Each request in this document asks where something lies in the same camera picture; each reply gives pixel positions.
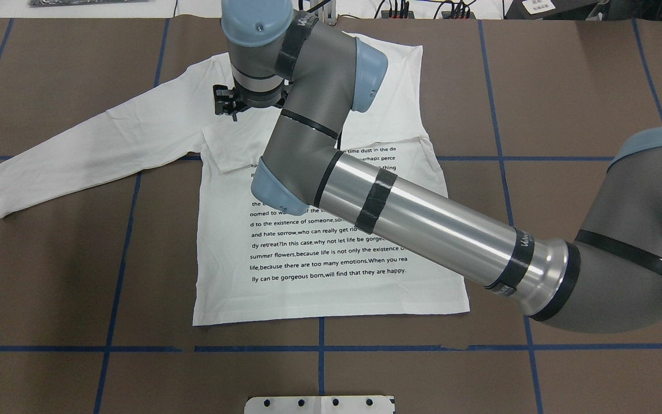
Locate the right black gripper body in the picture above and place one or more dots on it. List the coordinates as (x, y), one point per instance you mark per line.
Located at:
(257, 102)

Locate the white long-sleeve printed shirt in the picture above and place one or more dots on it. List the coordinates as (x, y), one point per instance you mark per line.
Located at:
(253, 263)

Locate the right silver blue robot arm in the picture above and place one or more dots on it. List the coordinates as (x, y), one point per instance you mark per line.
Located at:
(609, 279)

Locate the silver foil tray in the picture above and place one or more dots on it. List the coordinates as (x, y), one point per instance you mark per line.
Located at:
(75, 3)

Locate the white pedestal column base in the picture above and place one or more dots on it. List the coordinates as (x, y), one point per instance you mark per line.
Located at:
(321, 404)

